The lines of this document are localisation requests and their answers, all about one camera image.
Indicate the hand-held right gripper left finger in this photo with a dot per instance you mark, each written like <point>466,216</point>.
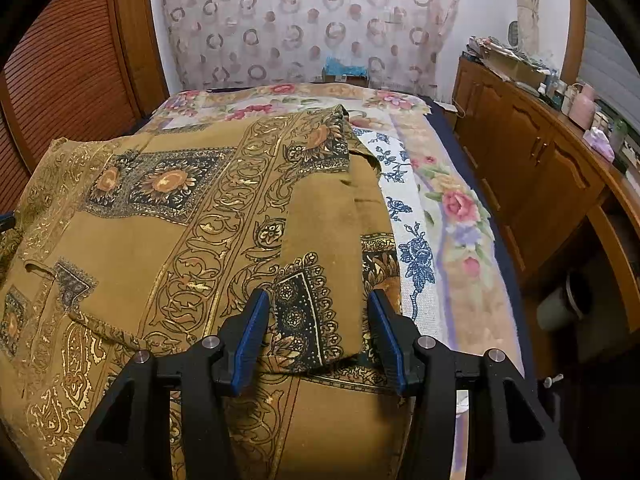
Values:
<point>250,340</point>

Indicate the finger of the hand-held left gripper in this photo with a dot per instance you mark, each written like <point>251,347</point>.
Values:
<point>5,221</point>

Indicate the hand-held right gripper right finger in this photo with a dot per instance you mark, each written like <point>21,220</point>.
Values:
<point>387,340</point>

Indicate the brown patterned garment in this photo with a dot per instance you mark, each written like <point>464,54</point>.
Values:
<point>150,240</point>

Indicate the white blue-floral sheet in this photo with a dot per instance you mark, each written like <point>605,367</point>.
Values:
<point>400,210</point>

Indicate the grey cup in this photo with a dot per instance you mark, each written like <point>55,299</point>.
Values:
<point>560,307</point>

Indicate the wooden cabinet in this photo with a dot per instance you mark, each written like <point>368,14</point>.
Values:
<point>530,150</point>

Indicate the blue plastic bag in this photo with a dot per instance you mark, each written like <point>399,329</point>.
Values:
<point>345,67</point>

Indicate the lilac tissue pack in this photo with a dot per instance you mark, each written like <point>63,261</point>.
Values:
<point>599,144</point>

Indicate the white bottle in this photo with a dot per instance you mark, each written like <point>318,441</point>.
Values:
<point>567,100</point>

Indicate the cardboard box with clutter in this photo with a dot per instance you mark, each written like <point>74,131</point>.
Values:
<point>510,62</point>

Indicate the pink bottle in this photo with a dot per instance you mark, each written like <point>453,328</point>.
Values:
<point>582,107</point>

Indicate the circle-patterned sheer curtain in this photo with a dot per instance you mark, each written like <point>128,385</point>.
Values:
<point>300,20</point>

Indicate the small round fan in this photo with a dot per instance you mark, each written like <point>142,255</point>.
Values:
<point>514,32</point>

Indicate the grey window blind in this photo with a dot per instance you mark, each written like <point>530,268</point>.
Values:
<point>610,60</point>

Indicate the beige lace curtain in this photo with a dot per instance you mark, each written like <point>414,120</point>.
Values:
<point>527,5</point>

